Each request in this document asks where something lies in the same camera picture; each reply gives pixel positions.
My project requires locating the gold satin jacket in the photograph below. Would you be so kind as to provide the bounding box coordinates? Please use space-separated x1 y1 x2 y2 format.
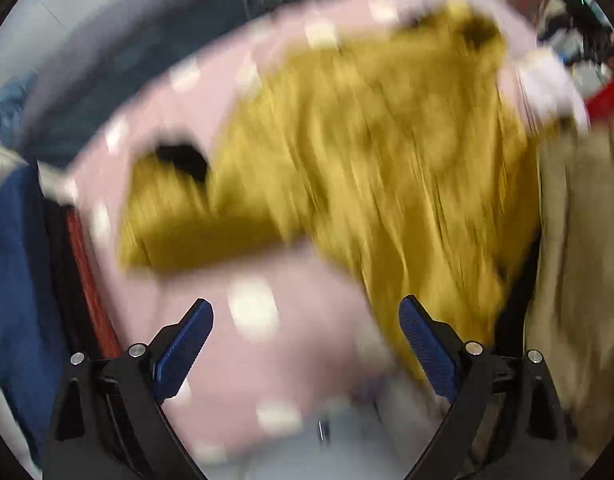
118 6 558 374

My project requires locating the dark red patterned garment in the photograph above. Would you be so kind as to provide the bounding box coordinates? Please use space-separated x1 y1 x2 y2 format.
43 198 122 360

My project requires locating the beige fuzzy garment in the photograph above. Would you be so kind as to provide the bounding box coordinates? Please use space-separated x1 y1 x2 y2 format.
525 122 614 465

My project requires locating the navy blue garment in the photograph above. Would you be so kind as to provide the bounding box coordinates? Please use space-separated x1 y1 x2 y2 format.
0 166 69 466

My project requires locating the pink polka dot bedsheet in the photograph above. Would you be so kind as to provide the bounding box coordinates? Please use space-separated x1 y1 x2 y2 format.
69 0 588 467

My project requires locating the blue denim garment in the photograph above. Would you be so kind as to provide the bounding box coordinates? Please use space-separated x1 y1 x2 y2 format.
0 72 37 148

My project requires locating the red cloth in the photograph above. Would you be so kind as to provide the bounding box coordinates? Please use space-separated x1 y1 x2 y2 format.
585 79 614 124

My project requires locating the grey dark bedding pile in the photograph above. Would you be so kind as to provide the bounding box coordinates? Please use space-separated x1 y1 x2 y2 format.
15 0 286 168

